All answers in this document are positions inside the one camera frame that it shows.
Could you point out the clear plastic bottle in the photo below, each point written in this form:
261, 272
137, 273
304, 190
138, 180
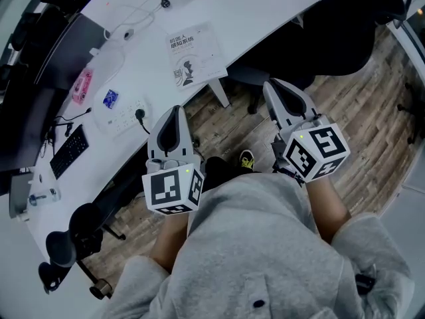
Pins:
44, 197

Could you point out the person's black trouser leg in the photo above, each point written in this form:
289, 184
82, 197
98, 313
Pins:
217, 173

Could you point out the person's left forearm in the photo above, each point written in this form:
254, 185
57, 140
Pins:
172, 241

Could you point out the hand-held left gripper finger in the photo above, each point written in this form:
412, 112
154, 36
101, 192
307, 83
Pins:
184, 135
153, 138

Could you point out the person's yellow black shoe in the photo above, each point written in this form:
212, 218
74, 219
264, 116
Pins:
247, 161

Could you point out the grey box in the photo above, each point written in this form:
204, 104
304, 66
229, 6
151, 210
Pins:
20, 194

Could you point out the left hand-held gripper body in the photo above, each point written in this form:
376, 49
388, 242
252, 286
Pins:
166, 188

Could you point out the blue patterned packet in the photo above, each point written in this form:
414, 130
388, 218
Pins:
110, 98

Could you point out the white desk leg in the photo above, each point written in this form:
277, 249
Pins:
220, 93

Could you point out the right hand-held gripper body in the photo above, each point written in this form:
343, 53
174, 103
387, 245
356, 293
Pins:
318, 151

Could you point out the person's grey hoodie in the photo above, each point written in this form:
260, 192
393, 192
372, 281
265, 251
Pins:
252, 244

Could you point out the black keyboard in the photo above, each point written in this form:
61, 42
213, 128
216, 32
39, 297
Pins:
69, 152

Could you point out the white paperback book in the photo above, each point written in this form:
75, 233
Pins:
199, 56

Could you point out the white power strip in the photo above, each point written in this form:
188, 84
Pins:
124, 120

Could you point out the pink packet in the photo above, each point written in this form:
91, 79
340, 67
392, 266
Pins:
83, 85

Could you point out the person's right forearm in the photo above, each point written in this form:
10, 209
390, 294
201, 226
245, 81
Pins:
327, 211

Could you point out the black office chair with armrests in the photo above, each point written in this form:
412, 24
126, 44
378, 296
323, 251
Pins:
76, 234

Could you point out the black computer monitor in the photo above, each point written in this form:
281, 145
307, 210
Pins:
71, 52
23, 125

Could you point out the black chair wheel base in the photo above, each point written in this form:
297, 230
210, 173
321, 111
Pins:
411, 111

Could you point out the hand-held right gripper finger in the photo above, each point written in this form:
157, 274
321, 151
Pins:
275, 108
307, 100

